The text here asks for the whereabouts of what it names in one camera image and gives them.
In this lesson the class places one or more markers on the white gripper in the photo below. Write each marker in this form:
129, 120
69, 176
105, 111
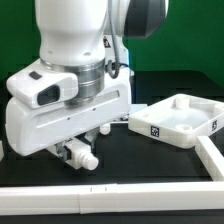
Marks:
38, 115

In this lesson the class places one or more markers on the white desk top tray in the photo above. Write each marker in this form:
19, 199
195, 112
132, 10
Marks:
179, 120

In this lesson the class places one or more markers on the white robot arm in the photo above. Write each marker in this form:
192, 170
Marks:
72, 33

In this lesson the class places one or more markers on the white marker sheet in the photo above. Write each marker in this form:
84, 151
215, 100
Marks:
137, 107

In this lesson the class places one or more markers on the white block left edge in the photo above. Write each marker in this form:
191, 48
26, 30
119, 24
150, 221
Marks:
1, 151

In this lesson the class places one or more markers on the white front fence bar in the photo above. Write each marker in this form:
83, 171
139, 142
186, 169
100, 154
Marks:
111, 198

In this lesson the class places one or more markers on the white fence bar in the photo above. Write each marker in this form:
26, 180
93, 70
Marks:
211, 157
111, 198

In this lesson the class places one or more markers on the white right fence bar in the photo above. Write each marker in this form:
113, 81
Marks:
211, 157

